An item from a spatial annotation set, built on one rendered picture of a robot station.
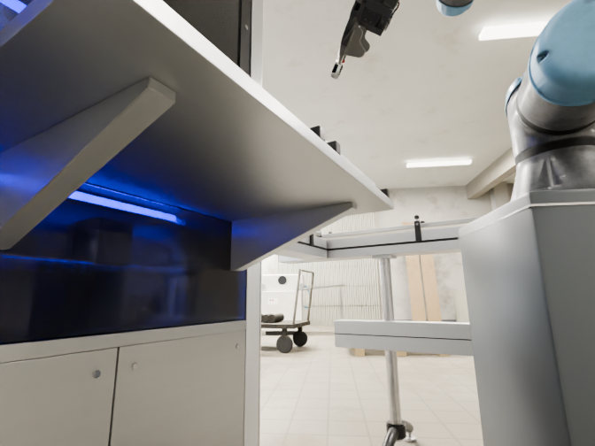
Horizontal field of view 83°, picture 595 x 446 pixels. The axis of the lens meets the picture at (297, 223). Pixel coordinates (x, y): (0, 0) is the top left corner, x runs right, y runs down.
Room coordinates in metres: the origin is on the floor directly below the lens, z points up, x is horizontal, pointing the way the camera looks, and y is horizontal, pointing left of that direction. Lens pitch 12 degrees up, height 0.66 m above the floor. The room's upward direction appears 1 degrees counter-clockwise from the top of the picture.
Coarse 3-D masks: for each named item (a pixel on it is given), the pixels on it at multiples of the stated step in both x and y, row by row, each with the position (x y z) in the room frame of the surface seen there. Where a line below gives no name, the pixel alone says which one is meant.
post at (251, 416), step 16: (256, 0) 0.95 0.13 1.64; (256, 16) 0.95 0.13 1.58; (256, 32) 0.95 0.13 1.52; (256, 48) 0.96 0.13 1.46; (256, 64) 0.96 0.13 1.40; (256, 80) 0.96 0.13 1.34; (256, 272) 0.97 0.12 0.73; (256, 288) 0.97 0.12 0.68; (256, 304) 0.97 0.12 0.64; (256, 320) 0.97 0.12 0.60; (256, 336) 0.97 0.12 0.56; (256, 352) 0.97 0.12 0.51; (256, 368) 0.97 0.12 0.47; (256, 384) 0.98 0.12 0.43; (256, 400) 0.98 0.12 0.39; (256, 416) 0.98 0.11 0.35; (256, 432) 0.98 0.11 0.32
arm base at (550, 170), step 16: (544, 144) 0.48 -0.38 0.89; (560, 144) 0.47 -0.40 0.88; (576, 144) 0.46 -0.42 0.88; (592, 144) 0.46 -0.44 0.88; (528, 160) 0.51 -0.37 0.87; (544, 160) 0.49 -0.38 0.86; (560, 160) 0.47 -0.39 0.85; (576, 160) 0.46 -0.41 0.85; (592, 160) 0.46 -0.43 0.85; (528, 176) 0.51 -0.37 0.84; (544, 176) 0.49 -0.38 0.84; (560, 176) 0.47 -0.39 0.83; (576, 176) 0.46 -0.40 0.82; (592, 176) 0.45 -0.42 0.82
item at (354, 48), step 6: (354, 30) 0.65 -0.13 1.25; (360, 30) 0.64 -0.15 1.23; (354, 36) 0.65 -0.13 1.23; (360, 36) 0.65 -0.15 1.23; (348, 42) 0.66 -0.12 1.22; (354, 42) 0.66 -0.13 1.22; (342, 48) 0.67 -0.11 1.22; (348, 48) 0.67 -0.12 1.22; (354, 48) 0.67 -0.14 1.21; (360, 48) 0.66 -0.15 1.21; (342, 54) 0.68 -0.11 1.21; (348, 54) 0.68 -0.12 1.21; (354, 54) 0.68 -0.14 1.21; (360, 54) 0.67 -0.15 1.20; (342, 60) 0.71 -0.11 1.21
